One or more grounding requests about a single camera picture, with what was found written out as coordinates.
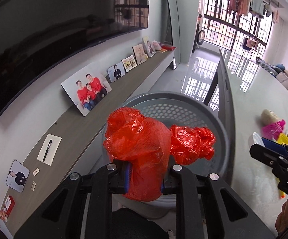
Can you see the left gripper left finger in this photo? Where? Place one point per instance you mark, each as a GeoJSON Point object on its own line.
{"type": "Point", "coordinates": [80, 207]}

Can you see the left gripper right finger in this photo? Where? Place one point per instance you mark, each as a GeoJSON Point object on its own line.
{"type": "Point", "coordinates": [207, 207]}

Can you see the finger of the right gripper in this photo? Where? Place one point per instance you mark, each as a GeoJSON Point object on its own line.
{"type": "Point", "coordinates": [281, 149]}
{"type": "Point", "coordinates": [266, 156]}

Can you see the yellow plastic lid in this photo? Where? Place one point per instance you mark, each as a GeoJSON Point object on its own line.
{"type": "Point", "coordinates": [282, 139]}

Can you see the red plastic bag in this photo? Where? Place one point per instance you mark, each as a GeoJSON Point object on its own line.
{"type": "Point", "coordinates": [148, 144]}

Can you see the right hand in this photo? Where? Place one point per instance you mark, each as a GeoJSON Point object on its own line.
{"type": "Point", "coordinates": [282, 219]}

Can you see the beige plush toy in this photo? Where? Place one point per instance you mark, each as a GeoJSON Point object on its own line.
{"type": "Point", "coordinates": [268, 117]}

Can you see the grey wooden tv console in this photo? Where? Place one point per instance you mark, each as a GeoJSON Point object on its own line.
{"type": "Point", "coordinates": [77, 134]}

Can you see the red and white small box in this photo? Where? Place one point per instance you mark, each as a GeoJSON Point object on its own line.
{"type": "Point", "coordinates": [7, 208]}

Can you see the small man portrait card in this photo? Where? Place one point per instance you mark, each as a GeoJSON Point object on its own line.
{"type": "Point", "coordinates": [17, 176]}

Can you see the black pen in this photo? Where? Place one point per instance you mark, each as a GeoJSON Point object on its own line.
{"type": "Point", "coordinates": [47, 150]}

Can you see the white paper sheet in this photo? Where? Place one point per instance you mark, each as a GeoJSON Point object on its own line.
{"type": "Point", "coordinates": [52, 151]}

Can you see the metal window grille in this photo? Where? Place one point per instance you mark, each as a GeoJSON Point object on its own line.
{"type": "Point", "coordinates": [233, 25]}

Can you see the red item on console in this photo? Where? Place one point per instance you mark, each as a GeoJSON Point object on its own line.
{"type": "Point", "coordinates": [168, 47]}

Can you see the pink plush on console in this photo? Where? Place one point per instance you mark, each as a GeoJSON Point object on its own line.
{"type": "Point", "coordinates": [157, 46]}

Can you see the leaning floor mirror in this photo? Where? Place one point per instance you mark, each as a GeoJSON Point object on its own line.
{"type": "Point", "coordinates": [172, 35]}

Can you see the large family photo frame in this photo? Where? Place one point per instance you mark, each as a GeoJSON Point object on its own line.
{"type": "Point", "coordinates": [86, 88]}

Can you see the man portrait photo frame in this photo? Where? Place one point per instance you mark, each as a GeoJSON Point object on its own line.
{"type": "Point", "coordinates": [115, 72]}

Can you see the tall leaning photo frame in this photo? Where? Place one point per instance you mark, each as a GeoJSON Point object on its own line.
{"type": "Point", "coordinates": [149, 47]}

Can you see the scalloped colourful photo frame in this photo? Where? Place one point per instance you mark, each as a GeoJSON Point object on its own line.
{"type": "Point", "coordinates": [129, 63]}

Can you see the baby photo frame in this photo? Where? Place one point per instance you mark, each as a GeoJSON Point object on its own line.
{"type": "Point", "coordinates": [139, 54]}

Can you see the black wall television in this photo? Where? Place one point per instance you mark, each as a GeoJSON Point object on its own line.
{"type": "Point", "coordinates": [36, 35]}

